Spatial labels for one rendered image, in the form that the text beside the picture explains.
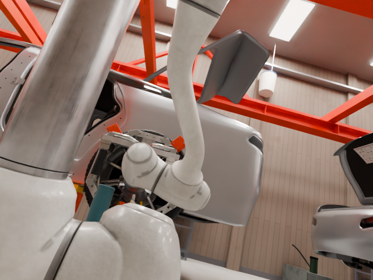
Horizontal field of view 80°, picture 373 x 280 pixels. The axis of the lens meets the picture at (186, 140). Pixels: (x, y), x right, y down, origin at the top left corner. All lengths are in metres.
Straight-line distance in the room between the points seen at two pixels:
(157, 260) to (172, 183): 0.33
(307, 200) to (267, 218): 1.25
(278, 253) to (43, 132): 6.18
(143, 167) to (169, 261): 0.33
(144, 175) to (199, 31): 0.41
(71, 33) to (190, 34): 0.25
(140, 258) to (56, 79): 0.27
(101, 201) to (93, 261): 0.90
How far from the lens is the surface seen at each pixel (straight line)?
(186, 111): 0.57
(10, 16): 4.14
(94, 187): 1.39
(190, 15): 0.52
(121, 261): 0.35
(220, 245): 5.84
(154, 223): 0.37
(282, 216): 6.42
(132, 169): 0.66
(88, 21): 0.40
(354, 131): 5.64
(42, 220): 0.35
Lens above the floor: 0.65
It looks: 20 degrees up
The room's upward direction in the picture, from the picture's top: 15 degrees clockwise
